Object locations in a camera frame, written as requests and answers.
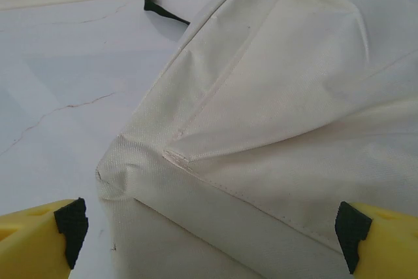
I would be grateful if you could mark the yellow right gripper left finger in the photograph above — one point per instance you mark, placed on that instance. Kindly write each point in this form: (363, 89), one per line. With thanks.
(29, 243)

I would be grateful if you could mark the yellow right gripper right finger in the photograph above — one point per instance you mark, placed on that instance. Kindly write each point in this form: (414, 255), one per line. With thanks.
(388, 246)

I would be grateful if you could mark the cream canvas backpack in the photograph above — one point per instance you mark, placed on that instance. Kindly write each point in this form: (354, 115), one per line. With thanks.
(277, 112)

